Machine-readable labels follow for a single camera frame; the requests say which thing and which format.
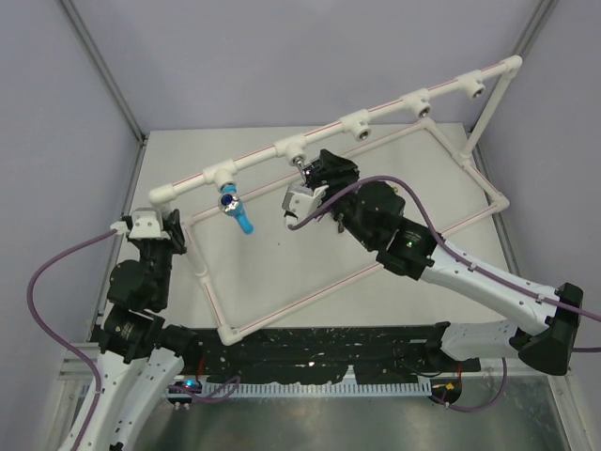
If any white slotted cable duct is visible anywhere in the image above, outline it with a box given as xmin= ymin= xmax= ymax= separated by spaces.
xmin=154 ymin=379 xmax=432 ymax=398

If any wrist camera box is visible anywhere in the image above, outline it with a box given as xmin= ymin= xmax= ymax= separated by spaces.
xmin=110 ymin=208 xmax=166 ymax=240
xmin=282 ymin=182 xmax=328 ymax=226

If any blue chrome faucet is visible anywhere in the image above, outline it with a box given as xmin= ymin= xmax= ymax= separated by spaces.
xmin=218 ymin=184 xmax=254 ymax=235

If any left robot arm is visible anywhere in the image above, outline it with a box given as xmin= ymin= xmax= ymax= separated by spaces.
xmin=61 ymin=209 xmax=201 ymax=450

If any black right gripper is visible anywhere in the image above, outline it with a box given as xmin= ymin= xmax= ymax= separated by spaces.
xmin=309 ymin=149 xmax=376 ymax=250

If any dark bronze faucet handle piece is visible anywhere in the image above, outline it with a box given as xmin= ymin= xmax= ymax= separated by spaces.
xmin=332 ymin=213 xmax=346 ymax=234

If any aluminium frame post right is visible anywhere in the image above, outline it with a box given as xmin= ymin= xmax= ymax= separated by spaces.
xmin=469 ymin=0 xmax=560 ymax=142

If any aluminium frame post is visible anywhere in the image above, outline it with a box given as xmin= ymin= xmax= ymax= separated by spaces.
xmin=56 ymin=0 xmax=146 ymax=145
xmin=469 ymin=0 xmax=560 ymax=142

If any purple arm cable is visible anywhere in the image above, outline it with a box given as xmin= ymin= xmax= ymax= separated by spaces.
xmin=286 ymin=175 xmax=601 ymax=353
xmin=26 ymin=229 xmax=128 ymax=451

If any aluminium frame post left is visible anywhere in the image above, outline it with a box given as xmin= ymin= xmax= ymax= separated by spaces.
xmin=56 ymin=0 xmax=146 ymax=145

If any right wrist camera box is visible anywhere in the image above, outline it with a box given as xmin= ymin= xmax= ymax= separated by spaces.
xmin=282 ymin=182 xmax=328 ymax=226

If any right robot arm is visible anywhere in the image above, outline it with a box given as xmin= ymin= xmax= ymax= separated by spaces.
xmin=301 ymin=149 xmax=583 ymax=376

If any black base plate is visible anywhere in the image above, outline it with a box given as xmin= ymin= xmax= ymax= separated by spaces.
xmin=183 ymin=324 xmax=481 ymax=385

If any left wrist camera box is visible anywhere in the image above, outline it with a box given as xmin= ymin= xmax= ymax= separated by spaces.
xmin=110 ymin=208 xmax=166 ymax=240

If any chrome water faucet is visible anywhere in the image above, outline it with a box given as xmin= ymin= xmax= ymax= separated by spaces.
xmin=294 ymin=157 xmax=320 ymax=184

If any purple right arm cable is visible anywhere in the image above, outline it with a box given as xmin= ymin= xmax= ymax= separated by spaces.
xmin=286 ymin=175 xmax=601 ymax=353

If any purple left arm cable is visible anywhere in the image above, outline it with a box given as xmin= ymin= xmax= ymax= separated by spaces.
xmin=26 ymin=229 xmax=128 ymax=451

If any white PVC pipe frame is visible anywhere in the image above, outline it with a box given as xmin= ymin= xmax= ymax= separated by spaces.
xmin=148 ymin=61 xmax=510 ymax=346

